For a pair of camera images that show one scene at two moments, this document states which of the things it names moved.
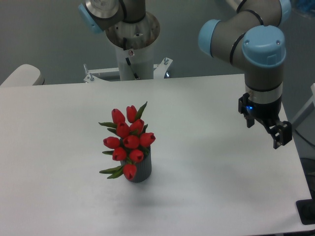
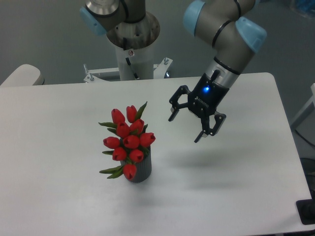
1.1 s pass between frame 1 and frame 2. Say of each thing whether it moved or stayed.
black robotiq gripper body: moved
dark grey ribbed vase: stayed
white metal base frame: stayed
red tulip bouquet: stayed
